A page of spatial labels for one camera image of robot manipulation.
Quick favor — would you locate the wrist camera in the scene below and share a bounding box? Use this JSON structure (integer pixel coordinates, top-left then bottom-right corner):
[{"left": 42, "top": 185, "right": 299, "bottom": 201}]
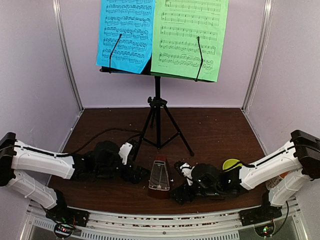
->
[
  {"left": 118, "top": 139, "right": 138, "bottom": 166},
  {"left": 173, "top": 161, "right": 195, "bottom": 186}
]

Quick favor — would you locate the wooden metronome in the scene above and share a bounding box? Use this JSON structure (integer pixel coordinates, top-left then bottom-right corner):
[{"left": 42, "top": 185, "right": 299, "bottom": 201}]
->
[{"left": 147, "top": 155, "right": 172, "bottom": 200}]

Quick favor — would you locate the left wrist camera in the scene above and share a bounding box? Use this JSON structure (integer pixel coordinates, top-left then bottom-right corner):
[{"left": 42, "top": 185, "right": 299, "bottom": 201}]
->
[{"left": 118, "top": 139, "right": 138, "bottom": 166}]

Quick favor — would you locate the front aluminium rail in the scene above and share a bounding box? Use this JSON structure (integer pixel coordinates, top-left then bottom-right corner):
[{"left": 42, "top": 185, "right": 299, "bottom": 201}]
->
[{"left": 18, "top": 198, "right": 311, "bottom": 240}]

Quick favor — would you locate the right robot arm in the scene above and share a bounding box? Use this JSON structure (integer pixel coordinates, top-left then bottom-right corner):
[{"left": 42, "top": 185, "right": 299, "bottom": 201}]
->
[{"left": 169, "top": 130, "right": 320, "bottom": 221}]

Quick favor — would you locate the black music stand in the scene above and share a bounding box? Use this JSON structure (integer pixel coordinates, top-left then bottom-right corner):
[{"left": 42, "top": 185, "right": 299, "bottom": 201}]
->
[{"left": 99, "top": 34, "right": 216, "bottom": 162}]

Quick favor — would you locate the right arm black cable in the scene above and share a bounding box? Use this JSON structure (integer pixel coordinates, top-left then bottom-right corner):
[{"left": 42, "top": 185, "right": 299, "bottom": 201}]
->
[{"left": 237, "top": 144, "right": 320, "bottom": 181}]

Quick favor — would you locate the green sheet music page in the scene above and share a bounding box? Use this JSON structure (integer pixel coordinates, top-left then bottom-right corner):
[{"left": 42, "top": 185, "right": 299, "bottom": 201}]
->
[{"left": 150, "top": 0, "right": 229, "bottom": 83}]

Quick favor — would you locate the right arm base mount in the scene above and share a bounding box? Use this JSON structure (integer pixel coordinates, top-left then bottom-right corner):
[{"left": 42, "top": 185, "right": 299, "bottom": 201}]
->
[{"left": 239, "top": 198, "right": 283, "bottom": 238}]

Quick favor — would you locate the aluminium frame post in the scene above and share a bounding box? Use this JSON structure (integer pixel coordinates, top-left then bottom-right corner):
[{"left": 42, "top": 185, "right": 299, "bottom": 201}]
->
[
  {"left": 52, "top": 0, "right": 84, "bottom": 113},
  {"left": 242, "top": 0, "right": 274, "bottom": 114}
]

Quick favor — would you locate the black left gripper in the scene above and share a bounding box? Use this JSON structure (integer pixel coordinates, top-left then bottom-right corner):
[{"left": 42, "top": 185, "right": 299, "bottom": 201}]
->
[{"left": 95, "top": 158, "right": 150, "bottom": 184}]

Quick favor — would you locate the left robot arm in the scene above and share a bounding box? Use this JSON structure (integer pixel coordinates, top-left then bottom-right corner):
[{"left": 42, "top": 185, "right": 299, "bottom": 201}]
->
[{"left": 0, "top": 132, "right": 150, "bottom": 222}]

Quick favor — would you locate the right aluminium frame post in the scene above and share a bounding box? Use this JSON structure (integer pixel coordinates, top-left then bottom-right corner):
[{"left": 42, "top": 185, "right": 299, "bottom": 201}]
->
[{"left": 242, "top": 0, "right": 274, "bottom": 114}]

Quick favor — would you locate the blue sheet music page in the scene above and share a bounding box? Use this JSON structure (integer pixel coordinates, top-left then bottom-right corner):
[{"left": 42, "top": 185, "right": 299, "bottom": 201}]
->
[{"left": 96, "top": 0, "right": 156, "bottom": 74}]

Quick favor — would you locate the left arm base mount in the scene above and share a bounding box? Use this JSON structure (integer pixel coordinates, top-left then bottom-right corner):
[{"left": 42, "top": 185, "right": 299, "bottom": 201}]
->
[{"left": 43, "top": 190, "right": 90, "bottom": 240}]

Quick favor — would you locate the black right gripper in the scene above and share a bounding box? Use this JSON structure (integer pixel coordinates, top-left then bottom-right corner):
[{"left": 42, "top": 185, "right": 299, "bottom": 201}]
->
[{"left": 167, "top": 178, "right": 221, "bottom": 206}]

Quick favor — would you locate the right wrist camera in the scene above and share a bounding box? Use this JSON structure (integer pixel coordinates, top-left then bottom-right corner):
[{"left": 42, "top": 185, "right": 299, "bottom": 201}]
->
[{"left": 173, "top": 161, "right": 195, "bottom": 186}]

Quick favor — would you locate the white patterned mug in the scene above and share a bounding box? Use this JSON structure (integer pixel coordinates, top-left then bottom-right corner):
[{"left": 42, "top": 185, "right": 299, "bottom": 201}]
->
[{"left": 265, "top": 171, "right": 289, "bottom": 191}]

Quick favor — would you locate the left aluminium frame post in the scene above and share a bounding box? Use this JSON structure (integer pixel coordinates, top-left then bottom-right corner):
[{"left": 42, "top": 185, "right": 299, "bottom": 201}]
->
[{"left": 52, "top": 0, "right": 84, "bottom": 113}]

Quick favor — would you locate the lime green bowl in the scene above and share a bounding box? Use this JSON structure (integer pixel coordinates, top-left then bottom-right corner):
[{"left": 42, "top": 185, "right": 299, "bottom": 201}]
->
[{"left": 222, "top": 158, "right": 243, "bottom": 173}]

